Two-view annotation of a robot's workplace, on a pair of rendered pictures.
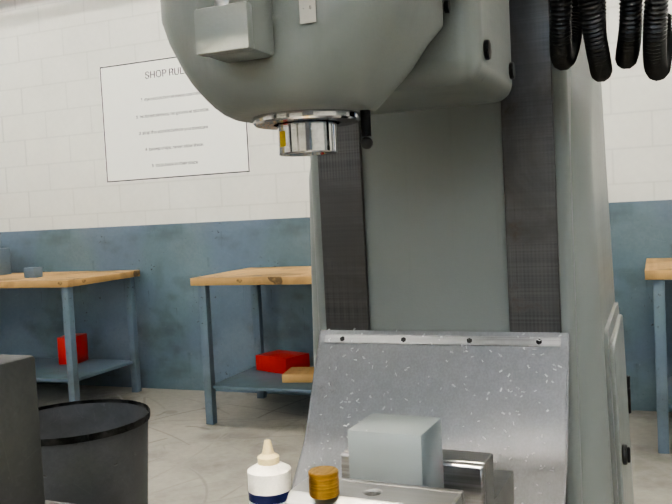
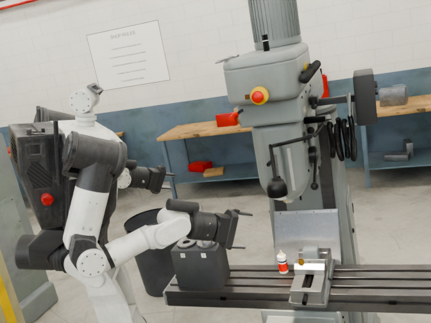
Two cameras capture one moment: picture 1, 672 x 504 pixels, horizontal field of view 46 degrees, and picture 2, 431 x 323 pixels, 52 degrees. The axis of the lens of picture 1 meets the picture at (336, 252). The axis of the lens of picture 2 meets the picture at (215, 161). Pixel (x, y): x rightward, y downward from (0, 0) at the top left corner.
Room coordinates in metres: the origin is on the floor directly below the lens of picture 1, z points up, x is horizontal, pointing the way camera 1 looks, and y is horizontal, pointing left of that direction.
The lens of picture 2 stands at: (-1.04, 0.34, 1.96)
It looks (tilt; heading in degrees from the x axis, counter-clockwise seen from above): 15 degrees down; 358
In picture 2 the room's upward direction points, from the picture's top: 11 degrees counter-clockwise
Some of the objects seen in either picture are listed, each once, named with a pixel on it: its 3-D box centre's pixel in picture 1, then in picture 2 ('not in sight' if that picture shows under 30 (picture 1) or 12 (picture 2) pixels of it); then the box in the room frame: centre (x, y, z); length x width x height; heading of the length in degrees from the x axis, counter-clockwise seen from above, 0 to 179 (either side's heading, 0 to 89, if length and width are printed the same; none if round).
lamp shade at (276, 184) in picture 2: not in sight; (276, 186); (0.42, 0.10, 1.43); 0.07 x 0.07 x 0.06
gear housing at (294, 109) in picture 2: not in sight; (277, 103); (0.67, 0.00, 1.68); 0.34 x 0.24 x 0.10; 158
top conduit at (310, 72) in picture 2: not in sight; (310, 70); (0.61, -0.13, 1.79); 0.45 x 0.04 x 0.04; 158
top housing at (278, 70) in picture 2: not in sight; (270, 72); (0.65, 0.01, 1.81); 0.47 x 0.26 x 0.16; 158
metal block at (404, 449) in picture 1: (396, 460); (311, 254); (0.61, -0.04, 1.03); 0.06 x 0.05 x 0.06; 65
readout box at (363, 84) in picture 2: not in sight; (366, 96); (0.79, -0.41, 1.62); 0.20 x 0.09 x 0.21; 158
